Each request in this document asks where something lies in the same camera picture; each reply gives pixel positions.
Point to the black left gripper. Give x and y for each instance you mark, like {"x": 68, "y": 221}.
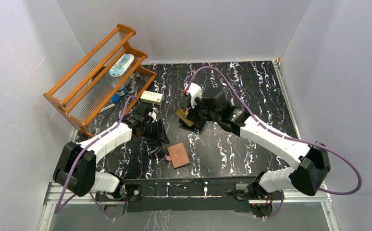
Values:
{"x": 155, "y": 133}

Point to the white red small box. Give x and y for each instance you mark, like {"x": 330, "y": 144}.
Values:
{"x": 152, "y": 97}

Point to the orange wooden shelf rack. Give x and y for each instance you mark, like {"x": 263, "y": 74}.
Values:
{"x": 82, "y": 93}

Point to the gold credit card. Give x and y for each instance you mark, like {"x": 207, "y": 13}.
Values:
{"x": 182, "y": 114}

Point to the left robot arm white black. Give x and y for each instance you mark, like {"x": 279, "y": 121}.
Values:
{"x": 76, "y": 167}

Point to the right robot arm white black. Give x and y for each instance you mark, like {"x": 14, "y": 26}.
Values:
{"x": 308, "y": 164}

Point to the white blue tube package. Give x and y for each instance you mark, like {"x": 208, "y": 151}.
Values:
{"x": 121, "y": 66}

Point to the white pen under shelf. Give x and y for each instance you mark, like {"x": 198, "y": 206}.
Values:
{"x": 107, "y": 107}

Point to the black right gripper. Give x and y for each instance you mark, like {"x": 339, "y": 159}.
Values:
{"x": 192, "y": 114}

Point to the black card tray box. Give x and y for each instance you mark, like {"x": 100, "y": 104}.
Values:
{"x": 199, "y": 123}

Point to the blue cap bottle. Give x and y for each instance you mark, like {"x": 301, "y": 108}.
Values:
{"x": 119, "y": 94}

